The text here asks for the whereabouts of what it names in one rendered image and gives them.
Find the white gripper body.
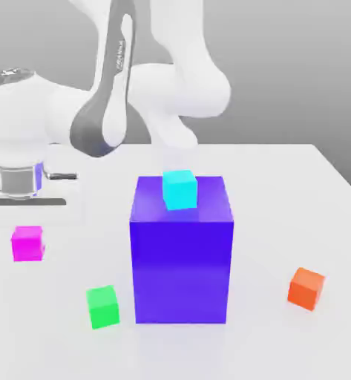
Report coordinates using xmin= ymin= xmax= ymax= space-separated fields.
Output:
xmin=0 ymin=195 xmax=75 ymax=221

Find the small magenta cube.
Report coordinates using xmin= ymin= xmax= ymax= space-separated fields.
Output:
xmin=10 ymin=225 xmax=46 ymax=263

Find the small green cube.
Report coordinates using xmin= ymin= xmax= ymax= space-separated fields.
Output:
xmin=85 ymin=284 xmax=121 ymax=330

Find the small cyan cube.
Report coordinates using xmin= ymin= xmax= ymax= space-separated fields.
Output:
xmin=162 ymin=169 xmax=199 ymax=212

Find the small orange cube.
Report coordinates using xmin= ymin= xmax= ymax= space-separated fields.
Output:
xmin=286 ymin=266 xmax=327 ymax=312

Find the large purple box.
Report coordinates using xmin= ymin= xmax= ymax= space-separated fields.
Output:
xmin=129 ymin=175 xmax=234 ymax=325

